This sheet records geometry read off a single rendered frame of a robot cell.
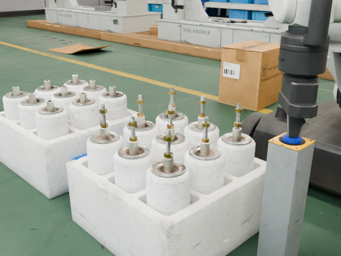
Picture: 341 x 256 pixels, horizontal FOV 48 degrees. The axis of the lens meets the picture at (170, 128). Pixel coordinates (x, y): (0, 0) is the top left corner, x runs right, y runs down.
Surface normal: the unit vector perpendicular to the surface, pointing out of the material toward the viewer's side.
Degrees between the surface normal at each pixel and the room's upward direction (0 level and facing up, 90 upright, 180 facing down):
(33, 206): 0
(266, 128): 45
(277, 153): 90
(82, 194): 90
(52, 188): 90
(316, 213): 0
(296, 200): 90
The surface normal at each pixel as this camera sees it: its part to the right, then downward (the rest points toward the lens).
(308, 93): -0.04, 0.36
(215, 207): 0.69, 0.26
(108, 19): -0.70, 0.26
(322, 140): 0.00, -0.93
